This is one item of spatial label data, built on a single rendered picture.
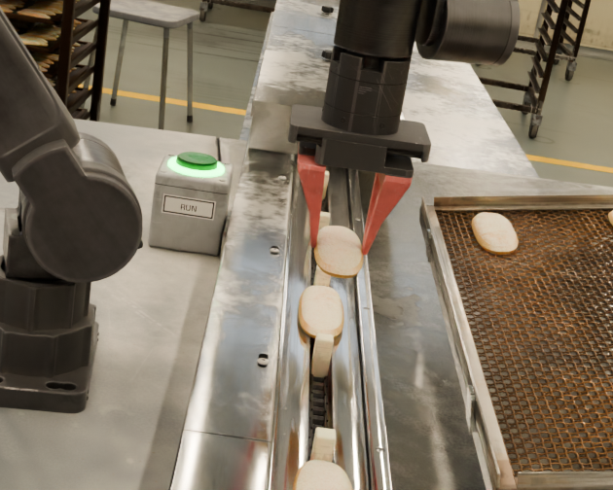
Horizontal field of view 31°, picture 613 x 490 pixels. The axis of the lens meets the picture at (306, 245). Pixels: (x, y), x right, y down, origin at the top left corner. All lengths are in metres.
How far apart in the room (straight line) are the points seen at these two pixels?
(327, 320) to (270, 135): 0.45
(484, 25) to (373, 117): 0.10
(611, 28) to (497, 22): 7.36
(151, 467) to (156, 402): 0.08
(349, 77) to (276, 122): 0.51
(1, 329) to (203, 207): 0.33
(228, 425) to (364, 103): 0.25
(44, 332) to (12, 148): 0.13
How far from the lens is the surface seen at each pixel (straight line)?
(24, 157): 0.75
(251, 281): 0.93
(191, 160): 1.08
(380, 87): 0.79
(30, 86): 0.75
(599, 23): 8.15
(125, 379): 0.85
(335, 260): 0.82
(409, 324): 1.01
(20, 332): 0.80
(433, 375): 0.93
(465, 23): 0.81
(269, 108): 1.29
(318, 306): 0.91
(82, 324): 0.81
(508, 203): 1.12
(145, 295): 0.98
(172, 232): 1.08
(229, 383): 0.77
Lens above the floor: 1.23
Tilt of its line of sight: 21 degrees down
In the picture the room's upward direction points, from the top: 10 degrees clockwise
